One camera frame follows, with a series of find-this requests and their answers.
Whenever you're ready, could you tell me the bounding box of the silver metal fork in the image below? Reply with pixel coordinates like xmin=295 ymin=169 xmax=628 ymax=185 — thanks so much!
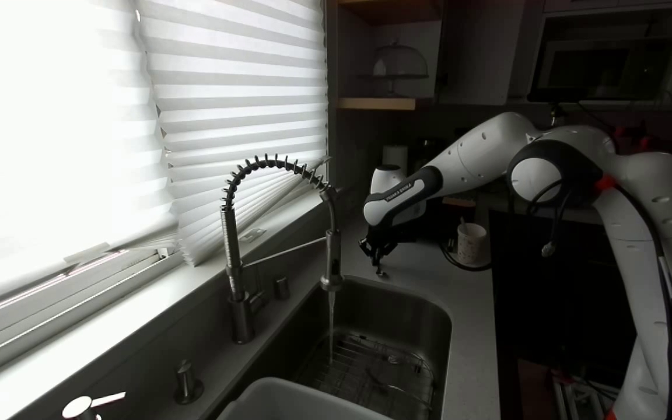
xmin=366 ymin=372 xmax=411 ymax=398

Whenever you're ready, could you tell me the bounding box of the white cup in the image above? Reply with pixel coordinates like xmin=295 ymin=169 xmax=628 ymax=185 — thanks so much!
xmin=454 ymin=220 xmax=492 ymax=267

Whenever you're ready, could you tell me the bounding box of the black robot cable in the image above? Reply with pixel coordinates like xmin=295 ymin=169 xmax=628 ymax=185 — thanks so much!
xmin=536 ymin=177 xmax=672 ymax=420

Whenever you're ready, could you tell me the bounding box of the wooden wall shelf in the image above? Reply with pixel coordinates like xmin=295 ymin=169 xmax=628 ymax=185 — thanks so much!
xmin=334 ymin=93 xmax=419 ymax=113

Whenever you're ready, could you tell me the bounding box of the white pleated window blind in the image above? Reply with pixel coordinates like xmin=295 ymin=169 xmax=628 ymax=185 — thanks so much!
xmin=0 ymin=0 xmax=180 ymax=312
xmin=132 ymin=0 xmax=331 ymax=269

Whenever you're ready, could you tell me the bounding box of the stainless steel sink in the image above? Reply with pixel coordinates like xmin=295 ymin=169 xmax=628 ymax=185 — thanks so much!
xmin=216 ymin=275 xmax=454 ymax=420

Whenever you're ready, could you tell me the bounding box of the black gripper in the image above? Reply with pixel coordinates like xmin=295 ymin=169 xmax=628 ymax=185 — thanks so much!
xmin=359 ymin=216 xmax=400 ymax=281

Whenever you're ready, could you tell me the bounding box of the metal wire sink grid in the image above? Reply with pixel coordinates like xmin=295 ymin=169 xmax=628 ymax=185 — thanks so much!
xmin=295 ymin=325 xmax=438 ymax=420

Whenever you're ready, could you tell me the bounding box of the white object on counter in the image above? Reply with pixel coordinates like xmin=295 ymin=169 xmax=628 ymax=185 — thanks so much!
xmin=60 ymin=389 xmax=131 ymax=420

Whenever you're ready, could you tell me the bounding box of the white plastic wash basin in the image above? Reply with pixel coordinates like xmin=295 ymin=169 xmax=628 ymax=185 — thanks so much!
xmin=216 ymin=375 xmax=392 ymax=420

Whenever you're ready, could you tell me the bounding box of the chrome spring kitchen faucet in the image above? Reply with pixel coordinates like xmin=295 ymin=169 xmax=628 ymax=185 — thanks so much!
xmin=218 ymin=152 xmax=345 ymax=346

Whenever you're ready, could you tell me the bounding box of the wire dome cover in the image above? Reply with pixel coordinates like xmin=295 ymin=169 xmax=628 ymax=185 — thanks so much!
xmin=369 ymin=39 xmax=432 ymax=80

